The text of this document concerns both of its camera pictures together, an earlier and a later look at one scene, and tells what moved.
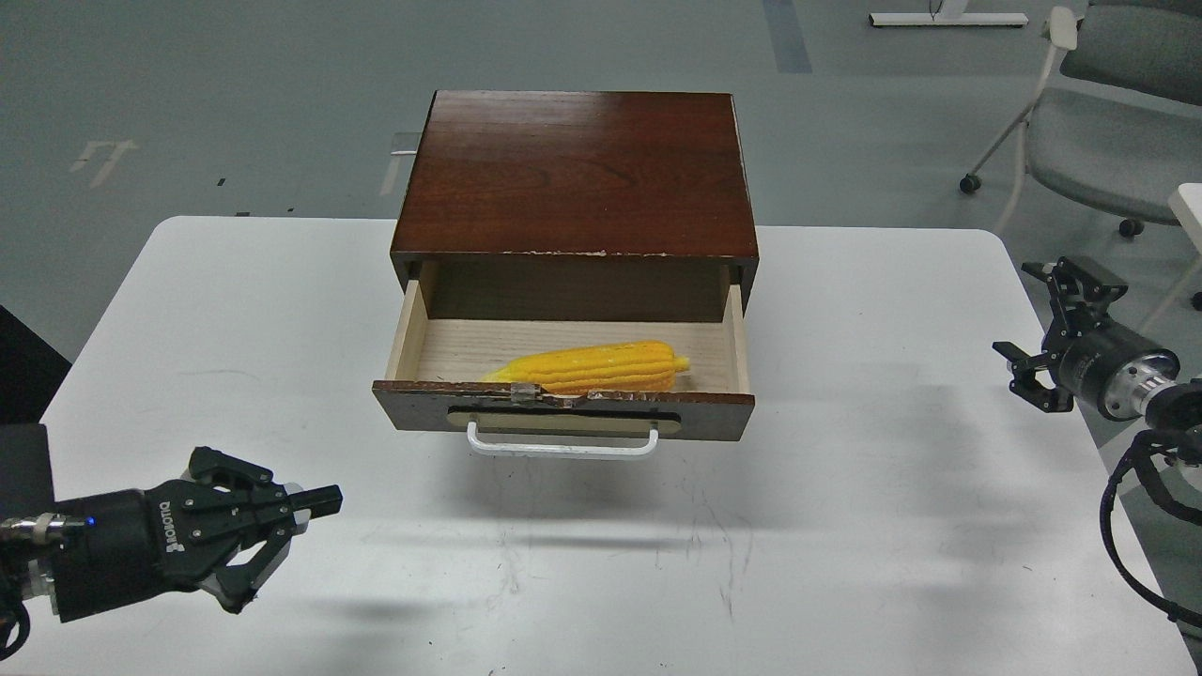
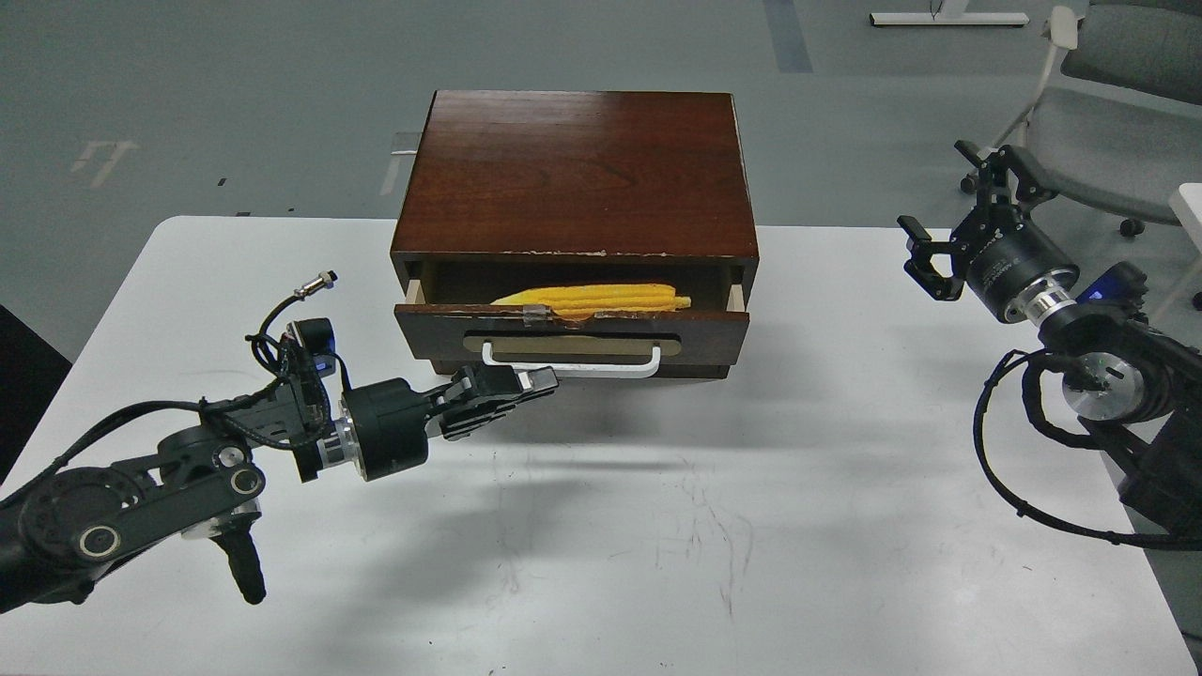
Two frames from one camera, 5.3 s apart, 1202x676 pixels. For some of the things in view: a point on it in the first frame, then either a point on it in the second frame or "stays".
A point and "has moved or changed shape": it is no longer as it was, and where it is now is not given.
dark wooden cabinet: x=577 y=207 stays
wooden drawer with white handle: x=456 y=323 has moved or changed shape
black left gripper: x=121 y=545 to x=390 y=418
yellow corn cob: x=637 y=367 to x=586 y=300
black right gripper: x=1103 y=363 to x=1003 y=253
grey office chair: x=1116 y=125 stays
